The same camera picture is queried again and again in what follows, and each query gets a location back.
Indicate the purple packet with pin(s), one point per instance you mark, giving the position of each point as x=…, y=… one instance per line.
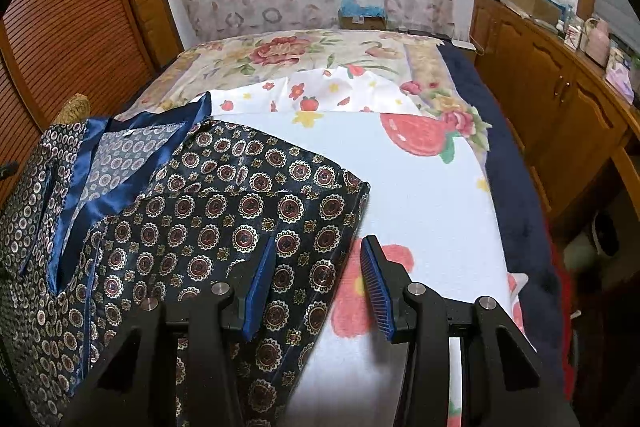
x=620, y=74

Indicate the white strawberry print blanket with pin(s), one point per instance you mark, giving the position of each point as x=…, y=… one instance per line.
x=425, y=207

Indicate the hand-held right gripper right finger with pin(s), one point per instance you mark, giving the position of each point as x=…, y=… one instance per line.
x=377, y=289

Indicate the wooden cabinet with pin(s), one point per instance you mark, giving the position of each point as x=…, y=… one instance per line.
x=550, y=77

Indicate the cardboard box with blue cloth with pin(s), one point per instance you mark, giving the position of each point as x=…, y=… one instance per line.
x=361, y=14

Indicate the red cloth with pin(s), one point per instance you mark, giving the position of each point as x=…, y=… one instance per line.
x=562, y=307

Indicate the yellow knitted blanket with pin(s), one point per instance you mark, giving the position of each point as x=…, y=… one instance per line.
x=70, y=109

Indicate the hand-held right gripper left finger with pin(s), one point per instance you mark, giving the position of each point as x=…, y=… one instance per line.
x=260, y=289

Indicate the pink bag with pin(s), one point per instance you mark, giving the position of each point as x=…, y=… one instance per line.
x=596, y=44

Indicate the open cardboard box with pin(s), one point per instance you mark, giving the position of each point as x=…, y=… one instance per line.
x=530, y=4

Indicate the row of small desk clutter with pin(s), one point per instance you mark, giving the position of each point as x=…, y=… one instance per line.
x=575, y=34

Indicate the floral bedsheet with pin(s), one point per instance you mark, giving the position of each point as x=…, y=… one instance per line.
x=280, y=52

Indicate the navy fleece blanket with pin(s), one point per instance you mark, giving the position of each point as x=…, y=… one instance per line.
x=520, y=197

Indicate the navy medallion print garment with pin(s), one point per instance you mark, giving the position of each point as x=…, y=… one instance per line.
x=210, y=217

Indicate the white round appliance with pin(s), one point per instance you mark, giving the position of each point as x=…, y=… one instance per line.
x=605, y=237

